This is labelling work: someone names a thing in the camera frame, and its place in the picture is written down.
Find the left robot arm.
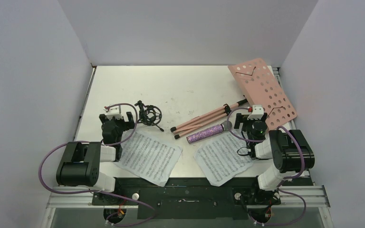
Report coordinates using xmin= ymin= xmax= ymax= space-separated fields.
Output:
xmin=56 ymin=112 xmax=135 ymax=205

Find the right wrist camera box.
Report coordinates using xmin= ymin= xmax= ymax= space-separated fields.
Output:
xmin=247 ymin=104 xmax=265 ymax=120

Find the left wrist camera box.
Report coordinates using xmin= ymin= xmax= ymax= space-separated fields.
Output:
xmin=104 ymin=105 xmax=121 ymax=116

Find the aluminium rail frame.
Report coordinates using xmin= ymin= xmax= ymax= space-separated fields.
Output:
xmin=43 ymin=66 xmax=334 ymax=228

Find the left sheet music page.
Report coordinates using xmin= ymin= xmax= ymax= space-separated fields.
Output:
xmin=115 ymin=132 xmax=183 ymax=187

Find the right sheet music page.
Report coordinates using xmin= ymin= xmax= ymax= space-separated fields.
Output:
xmin=194 ymin=133 xmax=253 ymax=187

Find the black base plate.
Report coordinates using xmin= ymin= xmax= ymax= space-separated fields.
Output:
xmin=92 ymin=177 xmax=283 ymax=220

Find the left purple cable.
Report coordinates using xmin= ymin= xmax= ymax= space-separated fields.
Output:
xmin=38 ymin=103 xmax=157 ymax=228

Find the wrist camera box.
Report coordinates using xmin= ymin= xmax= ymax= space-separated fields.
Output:
xmin=247 ymin=104 xmax=265 ymax=120
xmin=104 ymin=105 xmax=121 ymax=116

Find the purple glitter microphone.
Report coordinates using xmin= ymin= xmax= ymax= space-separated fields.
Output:
xmin=186 ymin=121 xmax=232 ymax=144

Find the purple cable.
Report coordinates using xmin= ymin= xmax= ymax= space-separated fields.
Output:
xmin=226 ymin=107 xmax=307 ymax=227
xmin=38 ymin=103 xmax=157 ymax=228

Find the pink music stand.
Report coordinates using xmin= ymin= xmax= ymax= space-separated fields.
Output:
xmin=170 ymin=58 xmax=298 ymax=139

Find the sheet music page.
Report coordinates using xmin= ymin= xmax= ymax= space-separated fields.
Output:
xmin=194 ymin=133 xmax=253 ymax=187
xmin=115 ymin=132 xmax=183 ymax=187

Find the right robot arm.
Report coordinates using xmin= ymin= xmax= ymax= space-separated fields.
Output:
xmin=233 ymin=113 xmax=315 ymax=205

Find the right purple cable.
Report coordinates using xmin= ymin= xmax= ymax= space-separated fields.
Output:
xmin=226 ymin=107 xmax=307 ymax=227

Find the black microphone tripod mount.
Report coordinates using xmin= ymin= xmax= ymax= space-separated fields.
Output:
xmin=135 ymin=100 xmax=164 ymax=132

